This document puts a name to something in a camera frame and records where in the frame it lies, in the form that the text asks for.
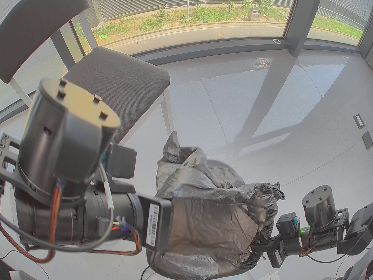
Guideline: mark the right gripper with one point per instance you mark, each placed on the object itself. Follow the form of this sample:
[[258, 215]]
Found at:
[[291, 245]]

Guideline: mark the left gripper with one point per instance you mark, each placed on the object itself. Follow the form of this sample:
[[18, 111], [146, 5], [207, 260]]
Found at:
[[116, 214]]

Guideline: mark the black plastic bag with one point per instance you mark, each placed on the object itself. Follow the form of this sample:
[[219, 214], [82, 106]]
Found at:
[[204, 214]]

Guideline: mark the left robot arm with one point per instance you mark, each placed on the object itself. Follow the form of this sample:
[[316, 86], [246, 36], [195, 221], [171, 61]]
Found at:
[[61, 133]]

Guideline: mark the grey chair with white legs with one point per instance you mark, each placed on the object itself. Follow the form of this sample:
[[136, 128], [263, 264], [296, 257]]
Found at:
[[110, 80]]

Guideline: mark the window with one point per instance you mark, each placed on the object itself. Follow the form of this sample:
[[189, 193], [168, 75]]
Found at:
[[204, 16]]

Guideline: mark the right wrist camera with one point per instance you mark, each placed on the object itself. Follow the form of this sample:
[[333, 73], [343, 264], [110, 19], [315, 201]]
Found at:
[[287, 225]]

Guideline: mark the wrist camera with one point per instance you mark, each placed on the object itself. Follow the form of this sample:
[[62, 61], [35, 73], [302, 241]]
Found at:
[[287, 225], [121, 162]]

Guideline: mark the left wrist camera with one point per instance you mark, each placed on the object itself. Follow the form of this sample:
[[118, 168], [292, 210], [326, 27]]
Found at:
[[121, 162]]

